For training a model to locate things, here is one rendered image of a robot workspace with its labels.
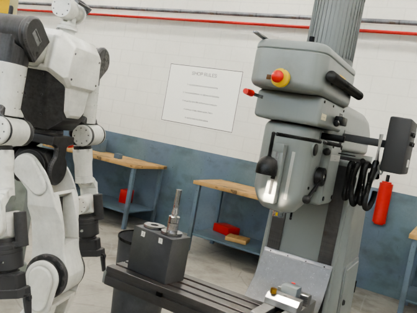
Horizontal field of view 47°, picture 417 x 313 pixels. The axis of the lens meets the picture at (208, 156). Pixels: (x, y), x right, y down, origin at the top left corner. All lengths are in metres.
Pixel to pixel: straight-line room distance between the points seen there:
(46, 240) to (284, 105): 0.90
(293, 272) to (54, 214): 1.09
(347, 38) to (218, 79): 4.85
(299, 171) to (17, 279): 0.96
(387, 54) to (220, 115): 2.28
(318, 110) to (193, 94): 5.34
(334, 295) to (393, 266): 3.84
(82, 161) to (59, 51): 0.48
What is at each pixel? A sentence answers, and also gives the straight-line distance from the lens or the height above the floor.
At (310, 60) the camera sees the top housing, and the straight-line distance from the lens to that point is 1.58.
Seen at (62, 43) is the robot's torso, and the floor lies 1.73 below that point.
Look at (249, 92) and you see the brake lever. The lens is 1.59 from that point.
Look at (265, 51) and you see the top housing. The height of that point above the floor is 1.84.
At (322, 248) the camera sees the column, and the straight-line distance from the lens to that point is 2.16.
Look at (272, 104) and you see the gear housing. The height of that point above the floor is 1.68.
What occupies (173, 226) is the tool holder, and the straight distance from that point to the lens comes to 1.98.
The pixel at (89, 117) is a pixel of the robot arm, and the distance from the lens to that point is 1.80.
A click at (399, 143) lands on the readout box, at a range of 1.91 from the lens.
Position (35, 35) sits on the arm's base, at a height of 1.73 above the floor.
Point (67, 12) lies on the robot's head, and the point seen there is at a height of 1.83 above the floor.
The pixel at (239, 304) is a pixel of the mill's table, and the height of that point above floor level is 0.91.
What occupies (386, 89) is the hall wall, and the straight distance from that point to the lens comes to 6.03.
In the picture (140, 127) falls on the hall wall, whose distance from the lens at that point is 7.37.
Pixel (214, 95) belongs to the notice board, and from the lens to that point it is 6.75.
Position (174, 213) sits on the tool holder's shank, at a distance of 1.97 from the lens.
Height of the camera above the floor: 1.57
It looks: 4 degrees down
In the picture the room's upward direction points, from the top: 10 degrees clockwise
